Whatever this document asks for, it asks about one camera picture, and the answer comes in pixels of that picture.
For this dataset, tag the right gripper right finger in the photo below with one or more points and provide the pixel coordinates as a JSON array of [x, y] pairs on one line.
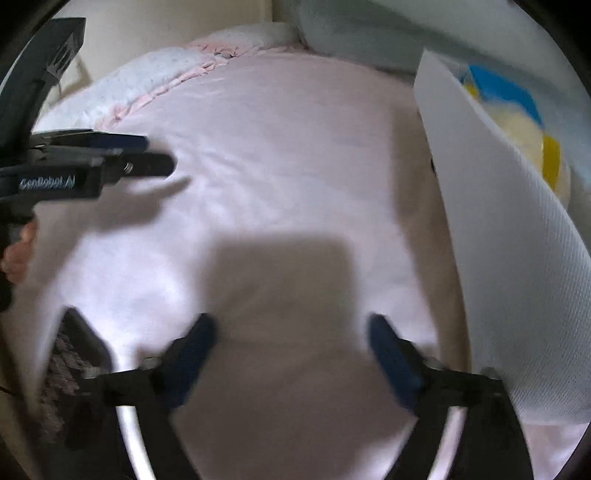
[[492, 444]]

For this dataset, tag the blue cartoon carton box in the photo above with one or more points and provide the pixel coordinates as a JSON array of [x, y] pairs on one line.
[[489, 86]]

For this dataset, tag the clear pack of cream pads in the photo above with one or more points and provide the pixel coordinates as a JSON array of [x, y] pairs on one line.
[[532, 140]]

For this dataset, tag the pink bed sheet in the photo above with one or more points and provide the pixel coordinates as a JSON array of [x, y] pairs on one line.
[[305, 199]]

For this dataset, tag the cream wooden headboard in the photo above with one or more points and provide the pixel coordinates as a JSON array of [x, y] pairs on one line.
[[118, 31]]

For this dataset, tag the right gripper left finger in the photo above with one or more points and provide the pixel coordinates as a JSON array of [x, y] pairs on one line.
[[154, 393]]

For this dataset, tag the person's left hand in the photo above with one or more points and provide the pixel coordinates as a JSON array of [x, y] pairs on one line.
[[17, 257]]

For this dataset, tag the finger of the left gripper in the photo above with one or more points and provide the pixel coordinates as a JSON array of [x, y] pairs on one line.
[[139, 165], [90, 139]]

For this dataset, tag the grey pillow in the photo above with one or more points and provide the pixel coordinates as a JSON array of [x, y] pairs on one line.
[[393, 35]]

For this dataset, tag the floral quilt with pink ruffle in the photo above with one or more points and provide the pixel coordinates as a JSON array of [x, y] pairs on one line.
[[132, 86]]

